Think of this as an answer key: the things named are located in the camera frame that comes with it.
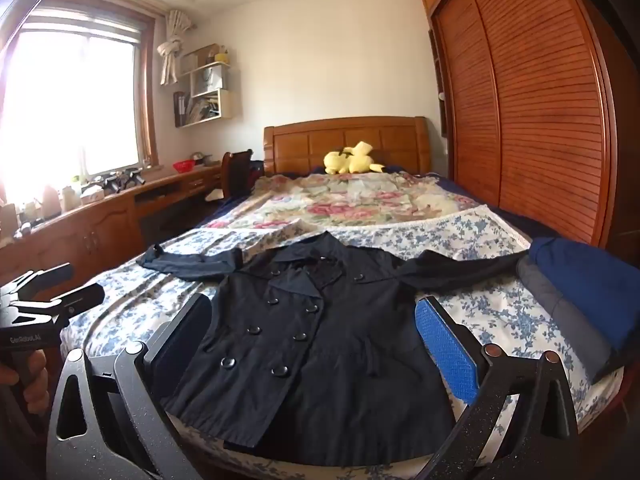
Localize white wall shelf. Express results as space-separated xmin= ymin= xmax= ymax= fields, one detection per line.
xmin=173 ymin=44 xmax=233 ymax=128

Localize wooden slatted wardrobe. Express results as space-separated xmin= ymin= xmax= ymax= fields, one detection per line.
xmin=419 ymin=0 xmax=640 ymax=261

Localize black double-breasted coat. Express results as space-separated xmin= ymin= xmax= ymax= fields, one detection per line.
xmin=137 ymin=231 xmax=538 ymax=453

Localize navy bed sheet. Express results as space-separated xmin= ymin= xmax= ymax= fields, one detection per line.
xmin=385 ymin=167 xmax=556 ymax=243

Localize blue floral bed sheet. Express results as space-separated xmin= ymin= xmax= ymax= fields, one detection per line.
xmin=65 ymin=205 xmax=626 ymax=480

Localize tied white curtain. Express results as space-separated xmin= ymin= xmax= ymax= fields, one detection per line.
xmin=156 ymin=9 xmax=196 ymax=86

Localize wooden desk with cabinets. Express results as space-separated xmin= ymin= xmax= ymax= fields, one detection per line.
xmin=0 ymin=162 xmax=226 ymax=291

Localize wooden chair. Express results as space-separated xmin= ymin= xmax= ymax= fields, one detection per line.
xmin=221 ymin=150 xmax=254 ymax=200

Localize pink floral blanket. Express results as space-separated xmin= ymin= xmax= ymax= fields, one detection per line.
xmin=197 ymin=171 xmax=483 ymax=235

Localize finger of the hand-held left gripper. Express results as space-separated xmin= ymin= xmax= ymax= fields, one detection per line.
xmin=10 ymin=284 xmax=106 ymax=329
xmin=0 ymin=262 xmax=75 ymax=308

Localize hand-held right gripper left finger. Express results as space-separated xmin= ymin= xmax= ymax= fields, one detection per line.
xmin=46 ymin=292 xmax=213 ymax=480

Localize folded blue garment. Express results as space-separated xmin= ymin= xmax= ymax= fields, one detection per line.
xmin=529 ymin=237 xmax=640 ymax=361

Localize person's left hand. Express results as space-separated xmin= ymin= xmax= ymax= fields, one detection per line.
xmin=0 ymin=350 xmax=50 ymax=416

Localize wooden bed headboard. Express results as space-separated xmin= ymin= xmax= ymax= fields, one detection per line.
xmin=263 ymin=116 xmax=432 ymax=177

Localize folded grey garment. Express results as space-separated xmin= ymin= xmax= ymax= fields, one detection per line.
xmin=517 ymin=257 xmax=626 ymax=386

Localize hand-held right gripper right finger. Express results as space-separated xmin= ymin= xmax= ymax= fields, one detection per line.
xmin=414 ymin=296 xmax=581 ymax=480

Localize wooden framed window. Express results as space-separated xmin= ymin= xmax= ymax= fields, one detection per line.
xmin=0 ymin=0 xmax=161 ymax=201

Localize yellow plush toy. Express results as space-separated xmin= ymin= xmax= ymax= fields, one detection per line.
xmin=323 ymin=141 xmax=385 ymax=176

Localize black devices on desk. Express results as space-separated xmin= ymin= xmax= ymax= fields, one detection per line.
xmin=97 ymin=167 xmax=146 ymax=194

